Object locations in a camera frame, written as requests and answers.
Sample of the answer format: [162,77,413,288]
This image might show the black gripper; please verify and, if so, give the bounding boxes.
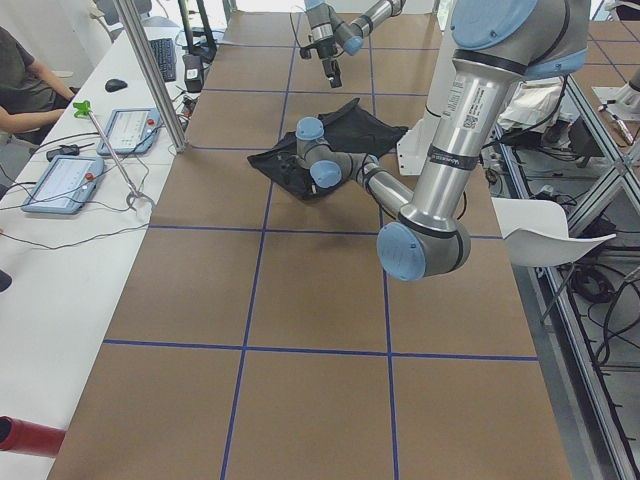
[316,42,342,88]

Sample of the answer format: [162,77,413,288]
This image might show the black printed t-shirt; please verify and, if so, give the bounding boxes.
[247,98,409,201]

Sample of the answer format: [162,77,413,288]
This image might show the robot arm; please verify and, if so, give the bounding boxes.
[296,1,590,281]
[300,0,405,88]

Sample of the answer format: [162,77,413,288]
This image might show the black keyboard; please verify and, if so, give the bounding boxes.
[149,38,176,82]

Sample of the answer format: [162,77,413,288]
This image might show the far blue teach pendant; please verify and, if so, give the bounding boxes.
[105,108,162,155]

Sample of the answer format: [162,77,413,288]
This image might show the blue teach pendant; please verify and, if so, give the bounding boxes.
[105,108,162,155]
[21,155,105,215]

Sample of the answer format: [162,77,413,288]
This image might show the black computer mouse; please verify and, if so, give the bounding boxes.
[104,78,128,93]

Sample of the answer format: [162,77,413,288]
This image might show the metal rod green tip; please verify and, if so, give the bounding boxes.
[72,100,156,214]

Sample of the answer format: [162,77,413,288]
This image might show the white plastic chair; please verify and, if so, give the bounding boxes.
[492,198,616,267]

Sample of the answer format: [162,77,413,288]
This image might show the near blue teach pendant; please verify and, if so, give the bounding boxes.
[21,155,105,215]

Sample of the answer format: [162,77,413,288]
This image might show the seated person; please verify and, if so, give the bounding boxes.
[1,28,78,145]

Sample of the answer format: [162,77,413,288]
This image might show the red cylinder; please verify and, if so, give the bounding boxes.
[1,416,66,458]

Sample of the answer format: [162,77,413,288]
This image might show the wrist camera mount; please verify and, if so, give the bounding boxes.
[277,153,299,185]

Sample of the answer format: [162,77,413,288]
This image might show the aluminium frame post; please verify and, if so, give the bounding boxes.
[114,0,187,153]

